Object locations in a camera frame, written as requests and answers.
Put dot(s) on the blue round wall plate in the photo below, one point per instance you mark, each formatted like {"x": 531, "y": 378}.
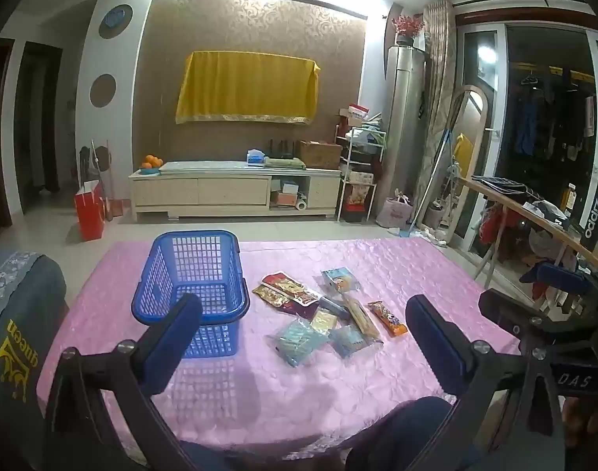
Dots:
{"x": 116, "y": 20}

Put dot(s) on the patterned curtain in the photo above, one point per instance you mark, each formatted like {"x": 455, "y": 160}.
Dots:
{"x": 439, "y": 83}

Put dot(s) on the white red box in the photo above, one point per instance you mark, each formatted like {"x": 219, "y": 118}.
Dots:
{"x": 358, "y": 110}

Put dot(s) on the white metal rack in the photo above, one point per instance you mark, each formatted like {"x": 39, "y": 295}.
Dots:
{"x": 358, "y": 176}

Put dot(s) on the blue tissue box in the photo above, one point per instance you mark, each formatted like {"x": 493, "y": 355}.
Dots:
{"x": 255, "y": 157}

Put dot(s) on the brown cardboard box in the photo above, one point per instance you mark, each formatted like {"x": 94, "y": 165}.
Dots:
{"x": 321, "y": 154}

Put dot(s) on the person's left leg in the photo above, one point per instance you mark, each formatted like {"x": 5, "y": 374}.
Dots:
{"x": 201, "y": 458}

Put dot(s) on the green folded mat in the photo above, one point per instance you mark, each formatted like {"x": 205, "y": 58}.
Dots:
{"x": 284, "y": 163}

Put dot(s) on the mop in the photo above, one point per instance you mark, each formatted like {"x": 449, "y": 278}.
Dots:
{"x": 407, "y": 230}

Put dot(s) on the grey waste bin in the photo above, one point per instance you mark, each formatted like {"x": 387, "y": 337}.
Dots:
{"x": 434, "y": 217}

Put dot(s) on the grey gum packet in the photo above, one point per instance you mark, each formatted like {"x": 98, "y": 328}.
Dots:
{"x": 334, "y": 306}

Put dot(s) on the tall silver air conditioner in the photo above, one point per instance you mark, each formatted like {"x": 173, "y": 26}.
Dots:
{"x": 404, "y": 108}

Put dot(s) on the red gift box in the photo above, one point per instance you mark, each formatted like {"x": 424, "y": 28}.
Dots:
{"x": 359, "y": 206}

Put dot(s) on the black printed box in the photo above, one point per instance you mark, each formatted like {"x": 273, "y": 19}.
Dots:
{"x": 595, "y": 216}

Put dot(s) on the red paper bag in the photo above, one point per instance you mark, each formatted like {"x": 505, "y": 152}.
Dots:
{"x": 89, "y": 213}

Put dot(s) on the white paper roll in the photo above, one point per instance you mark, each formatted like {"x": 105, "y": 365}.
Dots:
{"x": 301, "y": 203}

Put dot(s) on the yellow snack packet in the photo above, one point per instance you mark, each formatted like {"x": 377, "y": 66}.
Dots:
{"x": 269, "y": 297}

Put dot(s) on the small light blue snack packet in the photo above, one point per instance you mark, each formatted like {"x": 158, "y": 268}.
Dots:
{"x": 350, "y": 341}

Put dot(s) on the standing mirror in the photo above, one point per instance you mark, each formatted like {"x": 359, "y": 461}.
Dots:
{"x": 470, "y": 122}

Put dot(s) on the vase of red flowers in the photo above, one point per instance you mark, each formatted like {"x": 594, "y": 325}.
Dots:
{"x": 408, "y": 27}

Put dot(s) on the pink bag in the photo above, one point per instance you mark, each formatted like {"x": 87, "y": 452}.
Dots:
{"x": 398, "y": 213}

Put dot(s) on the clear cracker packet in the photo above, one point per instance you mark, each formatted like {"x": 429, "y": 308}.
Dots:
{"x": 362, "y": 318}

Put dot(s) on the small blue box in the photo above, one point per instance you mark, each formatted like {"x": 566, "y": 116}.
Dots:
{"x": 289, "y": 187}

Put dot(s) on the long red snack packet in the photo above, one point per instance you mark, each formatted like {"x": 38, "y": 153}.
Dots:
{"x": 294, "y": 287}

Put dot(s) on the large light blue snack packet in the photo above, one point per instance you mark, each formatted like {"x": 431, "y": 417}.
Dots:
{"x": 299, "y": 341}

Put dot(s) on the glass sliding door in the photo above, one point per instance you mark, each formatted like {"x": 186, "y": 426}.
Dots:
{"x": 496, "y": 108}

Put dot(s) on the dark wooden door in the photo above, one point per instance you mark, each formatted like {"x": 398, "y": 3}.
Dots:
{"x": 39, "y": 122}

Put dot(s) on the person's right leg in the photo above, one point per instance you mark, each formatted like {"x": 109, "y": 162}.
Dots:
{"x": 407, "y": 431}

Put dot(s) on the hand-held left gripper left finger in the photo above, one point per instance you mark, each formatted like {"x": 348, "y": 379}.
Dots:
{"x": 174, "y": 343}

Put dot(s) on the person's right hand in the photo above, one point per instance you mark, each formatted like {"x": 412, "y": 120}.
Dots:
{"x": 593, "y": 417}

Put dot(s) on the red cloth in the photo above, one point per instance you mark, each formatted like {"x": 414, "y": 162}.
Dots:
{"x": 497, "y": 225}

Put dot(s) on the orange snack packet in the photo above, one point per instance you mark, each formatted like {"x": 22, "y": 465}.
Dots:
{"x": 387, "y": 319}

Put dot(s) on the person's leg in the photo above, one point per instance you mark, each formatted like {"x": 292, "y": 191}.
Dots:
{"x": 201, "y": 458}
{"x": 407, "y": 431}

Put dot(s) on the wooden folding table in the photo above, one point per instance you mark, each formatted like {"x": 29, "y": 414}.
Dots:
{"x": 505, "y": 201}

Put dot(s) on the blue white snack packet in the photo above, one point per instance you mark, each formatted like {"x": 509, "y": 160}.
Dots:
{"x": 340, "y": 282}

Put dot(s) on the pile of oranges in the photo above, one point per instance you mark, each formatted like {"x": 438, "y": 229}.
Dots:
{"x": 152, "y": 161}

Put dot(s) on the black router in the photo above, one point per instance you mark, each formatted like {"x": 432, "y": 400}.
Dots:
{"x": 281, "y": 151}

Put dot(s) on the yellow cloth cover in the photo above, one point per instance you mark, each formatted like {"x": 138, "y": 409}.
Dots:
{"x": 245, "y": 88}

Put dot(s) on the hanging clothes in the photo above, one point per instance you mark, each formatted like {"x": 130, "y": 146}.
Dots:
{"x": 529, "y": 122}

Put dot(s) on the beige cabinet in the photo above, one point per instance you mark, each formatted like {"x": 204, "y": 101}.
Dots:
{"x": 230, "y": 191}

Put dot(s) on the pile of clothes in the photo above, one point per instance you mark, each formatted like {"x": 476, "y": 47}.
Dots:
{"x": 549, "y": 216}

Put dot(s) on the blue plastic basket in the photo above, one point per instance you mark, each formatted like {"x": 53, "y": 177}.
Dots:
{"x": 196, "y": 234}

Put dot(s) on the small orange box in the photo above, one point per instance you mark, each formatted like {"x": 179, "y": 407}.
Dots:
{"x": 282, "y": 198}

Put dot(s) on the black bag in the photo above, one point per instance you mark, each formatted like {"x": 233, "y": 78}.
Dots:
{"x": 89, "y": 162}

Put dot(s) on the grey printed chair cover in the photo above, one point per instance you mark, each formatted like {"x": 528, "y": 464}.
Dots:
{"x": 19, "y": 333}

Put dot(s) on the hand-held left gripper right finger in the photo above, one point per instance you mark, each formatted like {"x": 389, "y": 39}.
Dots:
{"x": 434, "y": 343}

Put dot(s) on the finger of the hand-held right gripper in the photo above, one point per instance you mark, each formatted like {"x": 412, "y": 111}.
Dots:
{"x": 515, "y": 316}
{"x": 559, "y": 277}

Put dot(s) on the pink tablecloth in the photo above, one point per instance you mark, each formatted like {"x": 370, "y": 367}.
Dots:
{"x": 328, "y": 392}

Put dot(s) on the purple snack packet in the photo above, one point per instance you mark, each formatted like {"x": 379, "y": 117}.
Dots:
{"x": 301, "y": 308}

